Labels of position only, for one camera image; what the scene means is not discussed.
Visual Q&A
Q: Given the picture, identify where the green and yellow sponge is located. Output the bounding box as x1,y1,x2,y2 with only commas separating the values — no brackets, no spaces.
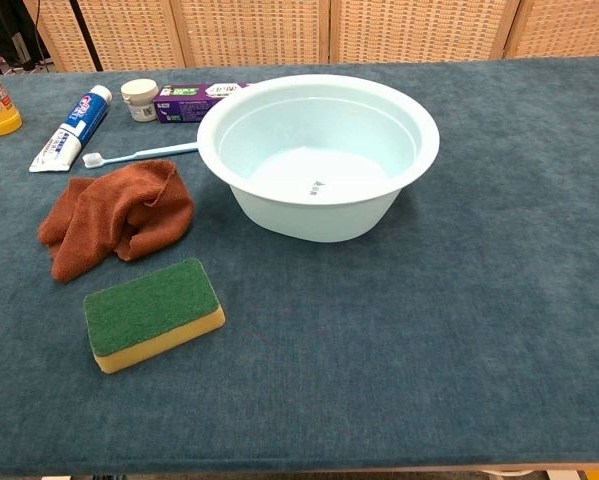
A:
82,257,227,375

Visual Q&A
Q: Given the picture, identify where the light blue toothbrush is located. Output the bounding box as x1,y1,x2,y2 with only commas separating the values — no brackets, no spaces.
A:
82,141,200,170

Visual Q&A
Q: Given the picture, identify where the brown cloth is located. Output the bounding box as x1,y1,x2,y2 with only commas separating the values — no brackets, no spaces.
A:
37,159,196,285

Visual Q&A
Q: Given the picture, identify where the blue table cloth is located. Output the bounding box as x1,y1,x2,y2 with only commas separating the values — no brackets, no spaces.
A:
0,54,599,476

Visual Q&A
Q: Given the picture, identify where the light blue plastic basin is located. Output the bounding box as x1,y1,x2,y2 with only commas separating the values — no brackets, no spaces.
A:
196,73,441,244

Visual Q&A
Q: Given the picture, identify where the purple toothpaste box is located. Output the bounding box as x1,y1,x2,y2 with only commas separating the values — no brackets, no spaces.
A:
153,82,253,124

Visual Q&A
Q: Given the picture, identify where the small white jar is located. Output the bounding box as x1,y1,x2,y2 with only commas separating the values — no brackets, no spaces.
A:
120,78,160,123

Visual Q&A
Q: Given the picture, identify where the wicker folding screen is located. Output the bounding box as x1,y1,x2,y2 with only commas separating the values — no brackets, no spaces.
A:
23,0,599,74

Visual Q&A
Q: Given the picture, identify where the blue white toothpaste tube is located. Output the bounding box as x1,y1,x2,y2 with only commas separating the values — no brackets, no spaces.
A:
28,84,113,174

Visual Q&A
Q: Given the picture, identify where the black tripod stand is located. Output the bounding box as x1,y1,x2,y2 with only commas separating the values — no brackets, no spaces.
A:
68,0,104,72

